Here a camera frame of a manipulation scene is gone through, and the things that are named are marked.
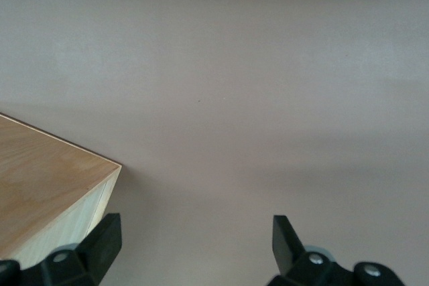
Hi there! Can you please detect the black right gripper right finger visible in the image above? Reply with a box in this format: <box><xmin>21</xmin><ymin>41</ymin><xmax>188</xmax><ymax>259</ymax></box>
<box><xmin>267</xmin><ymin>214</ymin><xmax>403</xmax><ymax>286</ymax></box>

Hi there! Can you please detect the light oak wooden cabinet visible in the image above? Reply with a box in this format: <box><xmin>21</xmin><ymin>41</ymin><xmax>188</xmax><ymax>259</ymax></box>
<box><xmin>0</xmin><ymin>113</ymin><xmax>122</xmax><ymax>265</ymax></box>

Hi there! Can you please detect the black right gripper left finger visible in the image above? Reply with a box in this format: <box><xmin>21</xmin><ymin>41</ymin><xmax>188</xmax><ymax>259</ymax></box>
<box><xmin>0</xmin><ymin>212</ymin><xmax>122</xmax><ymax>286</ymax></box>

